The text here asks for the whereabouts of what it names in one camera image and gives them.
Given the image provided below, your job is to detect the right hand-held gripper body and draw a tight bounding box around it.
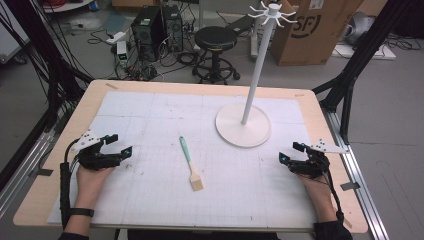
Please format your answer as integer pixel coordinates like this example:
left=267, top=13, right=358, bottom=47
left=287, top=138, right=350, bottom=179

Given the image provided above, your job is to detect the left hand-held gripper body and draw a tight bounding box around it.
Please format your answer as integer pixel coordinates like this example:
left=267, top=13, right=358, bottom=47
left=70, top=130, right=123, bottom=171

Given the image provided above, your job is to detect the teal handled basting brush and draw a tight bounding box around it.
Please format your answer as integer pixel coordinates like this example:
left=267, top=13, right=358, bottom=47
left=178, top=135, right=205, bottom=192

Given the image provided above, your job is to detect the white hook stand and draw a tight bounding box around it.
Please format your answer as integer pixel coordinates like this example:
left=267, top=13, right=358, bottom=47
left=215, top=1, right=298, bottom=149

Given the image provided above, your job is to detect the person's left hand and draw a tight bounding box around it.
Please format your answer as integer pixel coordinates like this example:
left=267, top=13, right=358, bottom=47
left=76, top=164, right=116, bottom=204

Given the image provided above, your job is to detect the person's right hand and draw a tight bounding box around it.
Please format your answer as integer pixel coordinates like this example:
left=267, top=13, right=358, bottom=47
left=296, top=173, right=334, bottom=209

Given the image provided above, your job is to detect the black wristband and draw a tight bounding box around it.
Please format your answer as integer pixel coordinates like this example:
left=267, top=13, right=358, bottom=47
left=69, top=207, right=95, bottom=218

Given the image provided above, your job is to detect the white grid mat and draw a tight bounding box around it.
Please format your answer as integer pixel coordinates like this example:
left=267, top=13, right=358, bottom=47
left=47, top=90, right=321, bottom=230

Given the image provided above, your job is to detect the small device with green display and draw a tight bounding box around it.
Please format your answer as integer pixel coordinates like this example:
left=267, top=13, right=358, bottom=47
left=116, top=40, right=130, bottom=69

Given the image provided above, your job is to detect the white power strip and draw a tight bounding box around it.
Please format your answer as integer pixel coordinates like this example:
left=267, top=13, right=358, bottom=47
left=105, top=30, right=129, bottom=45

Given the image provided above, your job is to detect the black computer tower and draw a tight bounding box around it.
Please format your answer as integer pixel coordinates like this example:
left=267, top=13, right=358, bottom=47
left=161, top=4, right=185, bottom=54
left=130, top=5, right=165, bottom=63

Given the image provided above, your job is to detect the white flat board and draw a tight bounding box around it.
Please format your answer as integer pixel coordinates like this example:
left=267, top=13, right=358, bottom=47
left=331, top=43, right=398, bottom=62

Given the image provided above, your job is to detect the brown cardboard box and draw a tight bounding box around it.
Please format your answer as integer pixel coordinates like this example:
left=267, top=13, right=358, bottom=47
left=268, top=0, right=365, bottom=67

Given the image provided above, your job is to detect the black round stool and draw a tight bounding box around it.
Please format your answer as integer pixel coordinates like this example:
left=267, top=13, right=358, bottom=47
left=191, top=25, right=242, bottom=86

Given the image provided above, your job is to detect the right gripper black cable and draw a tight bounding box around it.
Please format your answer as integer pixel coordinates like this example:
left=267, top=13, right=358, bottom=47
left=324, top=168, right=345, bottom=221

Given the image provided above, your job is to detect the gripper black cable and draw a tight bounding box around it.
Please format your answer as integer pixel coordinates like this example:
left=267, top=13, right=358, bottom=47
left=324, top=168, right=345, bottom=221
left=59, top=137, right=82, bottom=230

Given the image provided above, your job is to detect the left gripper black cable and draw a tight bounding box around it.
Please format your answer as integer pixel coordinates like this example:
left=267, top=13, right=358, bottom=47
left=59, top=137, right=82, bottom=230

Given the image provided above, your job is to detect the aluminium rail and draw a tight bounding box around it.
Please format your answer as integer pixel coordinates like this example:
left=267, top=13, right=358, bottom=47
left=321, top=108, right=390, bottom=240
left=0, top=129, right=56, bottom=219

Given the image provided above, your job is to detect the tangle of black floor cables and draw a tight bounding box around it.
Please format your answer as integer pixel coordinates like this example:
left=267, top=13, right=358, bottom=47
left=87, top=28, right=201, bottom=83

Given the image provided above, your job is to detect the black metal frame stand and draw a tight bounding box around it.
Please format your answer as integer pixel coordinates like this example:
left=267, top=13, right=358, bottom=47
left=0, top=0, right=96, bottom=193
left=311, top=0, right=414, bottom=146

